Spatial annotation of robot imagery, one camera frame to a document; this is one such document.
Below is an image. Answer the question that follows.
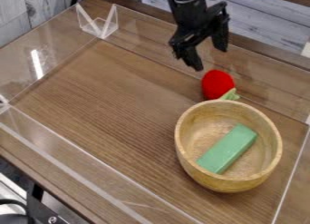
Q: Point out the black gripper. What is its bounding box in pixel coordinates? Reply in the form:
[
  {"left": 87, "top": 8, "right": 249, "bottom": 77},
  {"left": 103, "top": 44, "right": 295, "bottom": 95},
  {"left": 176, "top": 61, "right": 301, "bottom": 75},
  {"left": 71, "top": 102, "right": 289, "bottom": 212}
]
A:
[{"left": 168, "top": 0, "right": 230, "bottom": 72}]

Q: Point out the red plush tomato toy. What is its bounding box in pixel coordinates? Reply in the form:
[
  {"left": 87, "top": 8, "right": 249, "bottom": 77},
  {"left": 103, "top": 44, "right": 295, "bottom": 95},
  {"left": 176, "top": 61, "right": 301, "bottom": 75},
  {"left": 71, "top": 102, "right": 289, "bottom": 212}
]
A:
[{"left": 201, "top": 70, "right": 240, "bottom": 101}]

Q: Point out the wooden bowl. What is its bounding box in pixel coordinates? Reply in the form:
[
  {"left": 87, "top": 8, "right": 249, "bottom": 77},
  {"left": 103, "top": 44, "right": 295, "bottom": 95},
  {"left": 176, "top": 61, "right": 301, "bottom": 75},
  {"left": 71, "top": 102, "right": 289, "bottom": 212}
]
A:
[{"left": 174, "top": 100, "right": 284, "bottom": 193}]

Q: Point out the green rectangular block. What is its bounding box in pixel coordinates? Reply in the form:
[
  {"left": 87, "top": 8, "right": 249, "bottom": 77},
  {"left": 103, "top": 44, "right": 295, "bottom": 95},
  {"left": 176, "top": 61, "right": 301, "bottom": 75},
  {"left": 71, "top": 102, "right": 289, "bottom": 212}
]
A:
[{"left": 197, "top": 123, "right": 258, "bottom": 174}]

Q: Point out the clear acrylic corner bracket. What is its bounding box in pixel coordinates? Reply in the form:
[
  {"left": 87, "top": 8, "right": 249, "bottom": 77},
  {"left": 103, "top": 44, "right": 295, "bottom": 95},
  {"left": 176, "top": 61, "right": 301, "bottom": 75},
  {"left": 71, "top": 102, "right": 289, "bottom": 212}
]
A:
[{"left": 75, "top": 5, "right": 120, "bottom": 40}]

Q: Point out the clear acrylic tray wall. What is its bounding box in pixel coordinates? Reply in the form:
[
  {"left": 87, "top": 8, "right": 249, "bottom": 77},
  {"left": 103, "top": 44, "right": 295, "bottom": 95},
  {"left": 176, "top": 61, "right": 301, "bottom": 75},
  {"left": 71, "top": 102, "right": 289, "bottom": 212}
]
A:
[{"left": 0, "top": 5, "right": 310, "bottom": 224}]

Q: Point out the black metal table bracket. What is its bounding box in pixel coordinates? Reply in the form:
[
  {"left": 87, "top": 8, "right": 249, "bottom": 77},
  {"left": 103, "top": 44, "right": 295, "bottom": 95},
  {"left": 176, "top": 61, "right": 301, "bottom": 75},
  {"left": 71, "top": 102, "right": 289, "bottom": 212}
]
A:
[{"left": 27, "top": 184, "right": 70, "bottom": 224}]

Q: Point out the black cable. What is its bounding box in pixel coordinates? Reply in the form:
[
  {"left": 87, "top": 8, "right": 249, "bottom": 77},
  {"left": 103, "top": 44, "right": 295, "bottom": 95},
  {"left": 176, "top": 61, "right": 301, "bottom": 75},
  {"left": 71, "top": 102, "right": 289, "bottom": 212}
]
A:
[{"left": 0, "top": 199, "right": 33, "bottom": 224}]

